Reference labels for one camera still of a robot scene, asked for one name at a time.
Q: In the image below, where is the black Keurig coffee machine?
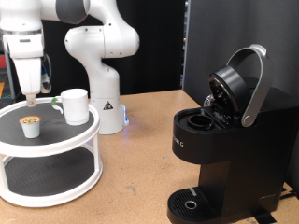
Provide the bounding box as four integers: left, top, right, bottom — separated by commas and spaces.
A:
166, 44, 299, 224

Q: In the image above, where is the black looped gripper cable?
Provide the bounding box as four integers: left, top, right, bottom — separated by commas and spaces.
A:
41, 52, 53, 94

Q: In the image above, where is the white coffee pod orange lid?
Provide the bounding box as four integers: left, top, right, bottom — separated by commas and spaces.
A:
19, 115, 42, 139

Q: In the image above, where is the white mug with green tape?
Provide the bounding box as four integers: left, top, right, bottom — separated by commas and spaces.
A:
50, 88, 91, 127

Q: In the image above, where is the black power cord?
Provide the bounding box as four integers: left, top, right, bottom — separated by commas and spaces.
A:
278, 186, 299, 203

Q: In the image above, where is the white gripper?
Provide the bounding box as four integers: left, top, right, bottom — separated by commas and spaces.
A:
12, 55, 43, 108

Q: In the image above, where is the white two-tier turntable shelf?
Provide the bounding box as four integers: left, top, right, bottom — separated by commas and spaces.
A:
0, 96, 104, 208

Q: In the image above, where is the blue cable connector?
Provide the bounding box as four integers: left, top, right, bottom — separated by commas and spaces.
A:
41, 66, 50, 83

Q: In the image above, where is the black tape strip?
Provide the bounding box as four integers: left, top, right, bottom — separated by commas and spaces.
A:
251, 207, 278, 224

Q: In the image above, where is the grey metal frame post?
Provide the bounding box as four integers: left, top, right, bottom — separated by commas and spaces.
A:
3, 49, 16, 101

